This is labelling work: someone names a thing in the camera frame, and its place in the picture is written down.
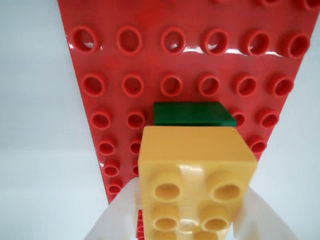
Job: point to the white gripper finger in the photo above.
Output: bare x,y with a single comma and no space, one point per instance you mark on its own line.
260,220
120,215

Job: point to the yellow lego brick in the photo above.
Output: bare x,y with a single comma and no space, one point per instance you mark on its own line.
195,150

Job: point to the green lego brick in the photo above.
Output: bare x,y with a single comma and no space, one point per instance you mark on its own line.
190,115

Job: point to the red lego baseplate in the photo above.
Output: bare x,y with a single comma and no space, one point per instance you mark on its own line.
150,62

